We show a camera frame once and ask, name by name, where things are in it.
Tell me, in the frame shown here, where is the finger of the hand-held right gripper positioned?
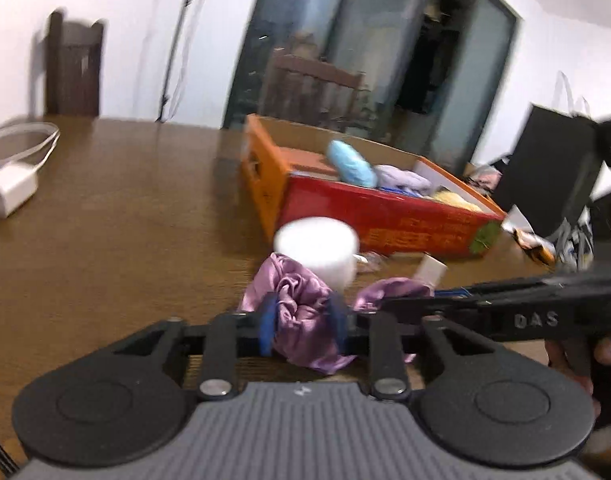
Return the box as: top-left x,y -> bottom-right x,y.
380,296 -> 486,326
435,276 -> 556,297

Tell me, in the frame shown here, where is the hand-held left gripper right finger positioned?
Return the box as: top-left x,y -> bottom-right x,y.
328,295 -> 506,402

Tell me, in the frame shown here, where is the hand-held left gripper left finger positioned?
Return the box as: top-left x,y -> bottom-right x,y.
108,292 -> 279,402

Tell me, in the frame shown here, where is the purple satin cloth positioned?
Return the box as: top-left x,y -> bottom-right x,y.
353,278 -> 433,313
240,253 -> 356,375

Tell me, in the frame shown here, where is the red cardboard box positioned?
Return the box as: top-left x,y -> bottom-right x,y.
240,114 -> 507,261

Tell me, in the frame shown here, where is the yellow and white plush toy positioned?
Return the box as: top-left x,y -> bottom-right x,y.
432,187 -> 483,212

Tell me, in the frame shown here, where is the lavender towel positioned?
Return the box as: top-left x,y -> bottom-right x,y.
374,164 -> 433,196

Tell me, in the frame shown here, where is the light blue plush toy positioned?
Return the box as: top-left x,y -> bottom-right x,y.
327,140 -> 379,190

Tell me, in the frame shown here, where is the person's right hand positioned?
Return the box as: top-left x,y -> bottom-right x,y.
545,335 -> 611,396

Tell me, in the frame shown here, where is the white paper card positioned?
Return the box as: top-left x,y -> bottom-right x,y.
415,254 -> 447,291

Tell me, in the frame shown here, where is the orange snack packet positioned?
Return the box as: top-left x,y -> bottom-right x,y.
503,205 -> 556,266

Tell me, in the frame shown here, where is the white foam roll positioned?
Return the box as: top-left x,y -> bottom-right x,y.
274,216 -> 360,293

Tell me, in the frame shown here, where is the black paper bag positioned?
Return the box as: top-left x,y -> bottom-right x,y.
493,71 -> 601,241

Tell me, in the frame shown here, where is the black cloth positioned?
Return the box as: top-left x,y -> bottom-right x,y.
590,117 -> 611,168

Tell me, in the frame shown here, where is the dark wooden chair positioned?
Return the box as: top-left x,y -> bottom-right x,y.
263,52 -> 366,133
44,10 -> 106,117

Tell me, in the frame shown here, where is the sliding glass door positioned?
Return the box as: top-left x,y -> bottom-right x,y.
223,0 -> 519,176

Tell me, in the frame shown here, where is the white charger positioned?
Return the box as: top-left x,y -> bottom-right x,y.
0,162 -> 39,220

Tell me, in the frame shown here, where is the light stand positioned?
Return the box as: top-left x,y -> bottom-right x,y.
156,0 -> 206,123

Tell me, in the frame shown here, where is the white cable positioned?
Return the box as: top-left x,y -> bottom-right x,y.
0,121 -> 61,176

